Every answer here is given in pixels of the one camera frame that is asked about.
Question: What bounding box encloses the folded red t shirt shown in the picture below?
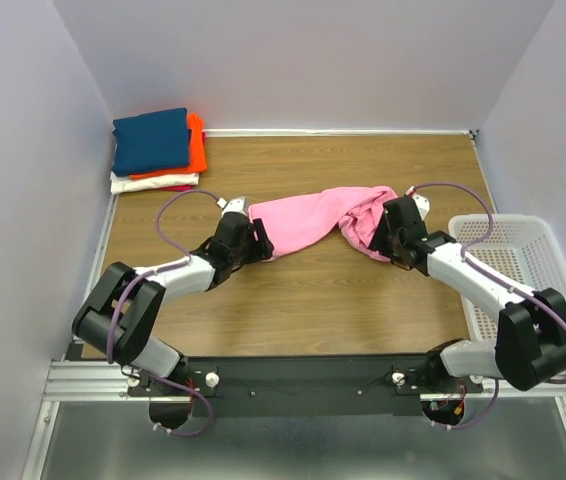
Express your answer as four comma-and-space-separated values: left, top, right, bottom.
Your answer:
159, 185, 196, 192

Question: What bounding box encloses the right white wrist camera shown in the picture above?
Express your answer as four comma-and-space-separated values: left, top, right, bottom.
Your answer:
404, 186, 430, 220

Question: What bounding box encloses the folded white t shirt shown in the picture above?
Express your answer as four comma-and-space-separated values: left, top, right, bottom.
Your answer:
110, 173, 199, 195

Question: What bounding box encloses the pink t shirt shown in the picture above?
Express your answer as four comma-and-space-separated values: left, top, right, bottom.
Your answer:
248, 186, 398, 262

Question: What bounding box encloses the folded blue t shirt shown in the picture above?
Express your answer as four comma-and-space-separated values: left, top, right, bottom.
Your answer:
112, 108, 190, 177

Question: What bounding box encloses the white plastic laundry basket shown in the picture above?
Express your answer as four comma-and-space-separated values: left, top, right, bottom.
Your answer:
447, 213, 566, 354

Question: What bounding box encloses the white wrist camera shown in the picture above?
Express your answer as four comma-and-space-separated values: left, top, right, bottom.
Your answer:
404, 186, 430, 220
216, 196, 249, 216

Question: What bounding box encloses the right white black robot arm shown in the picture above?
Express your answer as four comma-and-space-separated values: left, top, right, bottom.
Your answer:
369, 195, 566, 392

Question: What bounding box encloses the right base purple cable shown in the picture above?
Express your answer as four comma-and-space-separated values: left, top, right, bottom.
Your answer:
430, 377, 500, 432

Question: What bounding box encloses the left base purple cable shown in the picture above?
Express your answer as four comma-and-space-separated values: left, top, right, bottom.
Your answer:
150, 374, 218, 438

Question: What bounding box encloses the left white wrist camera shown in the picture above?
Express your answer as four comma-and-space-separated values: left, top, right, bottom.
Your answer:
216, 196, 249, 216

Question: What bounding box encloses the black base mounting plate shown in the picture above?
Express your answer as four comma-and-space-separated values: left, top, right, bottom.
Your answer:
127, 353, 484, 418

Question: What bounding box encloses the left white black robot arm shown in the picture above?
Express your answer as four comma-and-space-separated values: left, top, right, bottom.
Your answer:
72, 212, 274, 395

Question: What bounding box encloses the folded orange t shirt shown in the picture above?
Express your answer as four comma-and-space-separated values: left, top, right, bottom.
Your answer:
130, 112, 207, 180

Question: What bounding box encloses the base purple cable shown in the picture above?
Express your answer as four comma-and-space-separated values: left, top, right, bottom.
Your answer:
150, 374, 218, 438
430, 377, 500, 432

